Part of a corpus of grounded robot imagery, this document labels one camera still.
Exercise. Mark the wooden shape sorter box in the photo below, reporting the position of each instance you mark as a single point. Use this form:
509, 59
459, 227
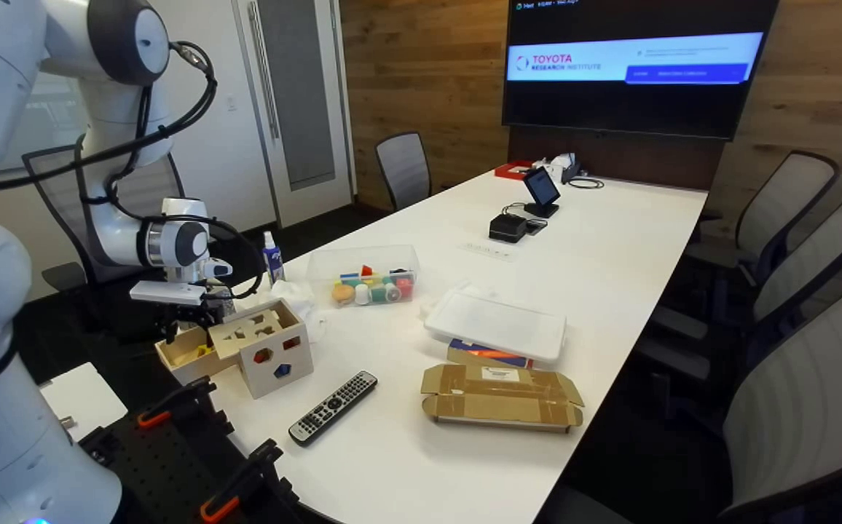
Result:
268, 354

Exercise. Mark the brown cardboard box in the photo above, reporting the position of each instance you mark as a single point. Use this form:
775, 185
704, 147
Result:
501, 398

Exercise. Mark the colourful toy box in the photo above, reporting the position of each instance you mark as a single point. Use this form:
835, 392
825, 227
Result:
481, 354

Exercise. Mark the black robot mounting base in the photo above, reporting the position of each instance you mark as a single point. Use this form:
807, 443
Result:
160, 466

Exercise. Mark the wall mounted TV screen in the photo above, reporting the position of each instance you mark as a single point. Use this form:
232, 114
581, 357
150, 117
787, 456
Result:
640, 61

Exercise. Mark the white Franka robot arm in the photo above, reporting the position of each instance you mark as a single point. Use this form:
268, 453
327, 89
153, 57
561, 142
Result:
2, 293

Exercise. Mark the white toy block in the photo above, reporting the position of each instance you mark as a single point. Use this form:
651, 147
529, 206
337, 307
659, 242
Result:
364, 293

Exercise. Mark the red toy block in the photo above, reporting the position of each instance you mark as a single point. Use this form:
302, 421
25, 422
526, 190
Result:
369, 271
402, 289

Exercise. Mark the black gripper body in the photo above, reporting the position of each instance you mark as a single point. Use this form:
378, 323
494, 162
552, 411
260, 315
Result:
216, 294

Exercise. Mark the white board beside robot base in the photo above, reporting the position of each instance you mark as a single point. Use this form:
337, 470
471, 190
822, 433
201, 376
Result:
82, 398

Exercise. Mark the small black box device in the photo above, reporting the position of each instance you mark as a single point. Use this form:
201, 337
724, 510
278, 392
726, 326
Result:
509, 227

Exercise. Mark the black TV remote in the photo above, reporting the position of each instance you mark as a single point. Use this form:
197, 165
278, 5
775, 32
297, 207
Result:
332, 408

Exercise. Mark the white plastic container lid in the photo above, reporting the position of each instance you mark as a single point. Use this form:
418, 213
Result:
496, 323

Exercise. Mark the yellow toy block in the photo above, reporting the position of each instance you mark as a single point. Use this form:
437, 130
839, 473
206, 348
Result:
343, 293

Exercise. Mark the white door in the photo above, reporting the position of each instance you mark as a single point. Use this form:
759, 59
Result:
293, 98

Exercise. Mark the grey mesh office chair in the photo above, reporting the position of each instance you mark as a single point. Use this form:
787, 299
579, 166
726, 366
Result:
402, 169
815, 258
58, 213
784, 207
807, 408

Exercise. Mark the red tray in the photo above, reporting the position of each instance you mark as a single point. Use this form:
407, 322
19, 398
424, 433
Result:
514, 169

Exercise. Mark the black phone on stand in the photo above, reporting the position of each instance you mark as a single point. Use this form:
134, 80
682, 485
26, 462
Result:
539, 190

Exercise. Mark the green toy block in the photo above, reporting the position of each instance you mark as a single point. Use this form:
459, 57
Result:
351, 277
383, 289

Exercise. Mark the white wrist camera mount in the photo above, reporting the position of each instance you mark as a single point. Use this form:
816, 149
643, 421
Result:
166, 293

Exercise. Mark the spray bottle with purple label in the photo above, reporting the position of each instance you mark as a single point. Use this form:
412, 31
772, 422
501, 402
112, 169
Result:
271, 261

